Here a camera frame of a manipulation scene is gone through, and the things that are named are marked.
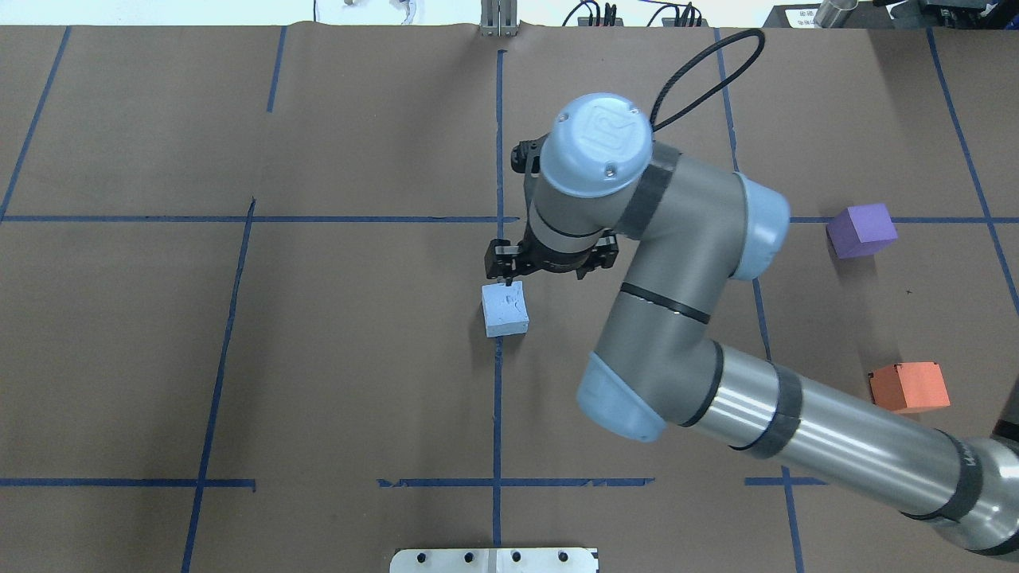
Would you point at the purple foam block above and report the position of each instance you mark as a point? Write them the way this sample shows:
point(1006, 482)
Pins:
point(861, 230)

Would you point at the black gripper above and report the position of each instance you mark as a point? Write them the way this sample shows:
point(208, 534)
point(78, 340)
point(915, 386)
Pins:
point(557, 262)

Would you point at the white metal mounting plate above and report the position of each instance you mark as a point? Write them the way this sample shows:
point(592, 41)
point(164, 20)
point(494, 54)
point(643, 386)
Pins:
point(548, 559)

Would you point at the silver metal cylinder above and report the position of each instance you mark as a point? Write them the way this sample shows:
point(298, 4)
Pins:
point(834, 13)

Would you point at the light blue foam block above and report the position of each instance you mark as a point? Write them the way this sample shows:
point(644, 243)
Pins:
point(504, 311)

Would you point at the orange foam block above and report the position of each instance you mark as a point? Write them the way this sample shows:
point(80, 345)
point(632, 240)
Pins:
point(909, 387)

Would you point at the black cable connectors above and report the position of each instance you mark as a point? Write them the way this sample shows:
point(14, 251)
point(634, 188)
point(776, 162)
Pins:
point(676, 15)
point(593, 14)

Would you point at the black cable connectors right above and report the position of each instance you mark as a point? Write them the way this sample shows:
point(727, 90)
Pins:
point(676, 15)

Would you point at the aluminium extrusion post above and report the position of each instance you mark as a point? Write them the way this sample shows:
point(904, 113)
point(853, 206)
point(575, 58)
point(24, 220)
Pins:
point(499, 18)

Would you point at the black cable connectors left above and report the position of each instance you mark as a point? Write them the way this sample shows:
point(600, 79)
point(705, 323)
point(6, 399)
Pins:
point(593, 14)

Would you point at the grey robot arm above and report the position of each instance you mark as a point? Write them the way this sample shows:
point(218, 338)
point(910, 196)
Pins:
point(597, 174)

